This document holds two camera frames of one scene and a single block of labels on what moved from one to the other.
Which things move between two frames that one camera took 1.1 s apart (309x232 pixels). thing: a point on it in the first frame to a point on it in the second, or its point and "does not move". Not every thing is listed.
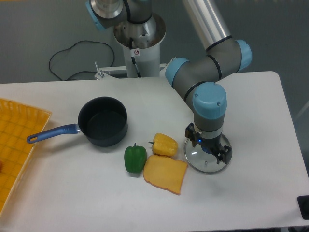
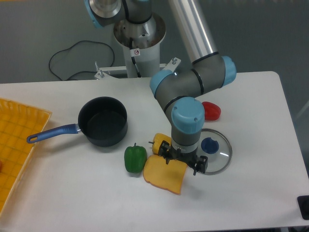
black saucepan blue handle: [103, 122] does not move
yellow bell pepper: [163, 145] does not move
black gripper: [225, 153] to [190, 158]
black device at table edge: [303, 202] does not move
